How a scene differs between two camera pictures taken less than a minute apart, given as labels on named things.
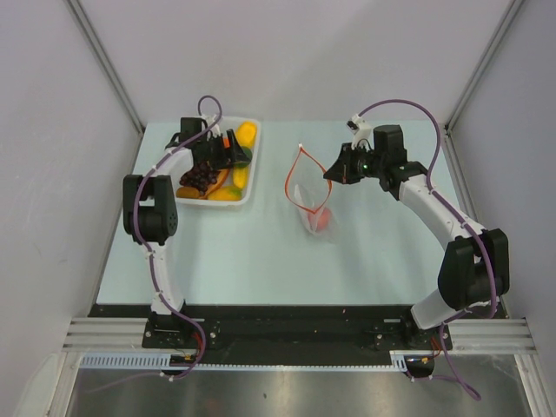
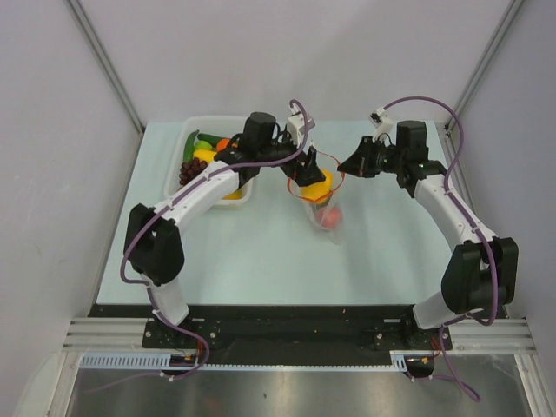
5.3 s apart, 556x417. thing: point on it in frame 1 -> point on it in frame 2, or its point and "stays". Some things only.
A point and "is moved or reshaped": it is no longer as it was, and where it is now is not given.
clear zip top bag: (309, 189) is moved or reshaped
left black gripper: (227, 157) -> (296, 170)
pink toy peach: (321, 221) is moved or reshaped
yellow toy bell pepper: (246, 134) is moved or reshaped
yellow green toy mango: (227, 194) stays
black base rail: (289, 334) stays
